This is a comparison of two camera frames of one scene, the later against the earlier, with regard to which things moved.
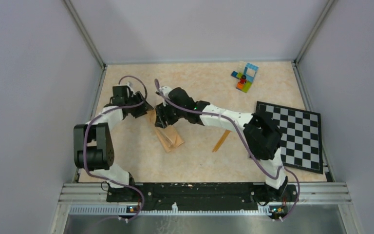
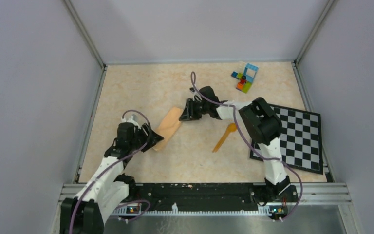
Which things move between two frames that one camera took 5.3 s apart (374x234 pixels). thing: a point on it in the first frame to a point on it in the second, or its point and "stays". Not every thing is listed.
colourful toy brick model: (246, 78) stays
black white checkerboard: (301, 142) stays
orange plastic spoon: (224, 136) stays
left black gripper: (142, 107) to (155, 138)
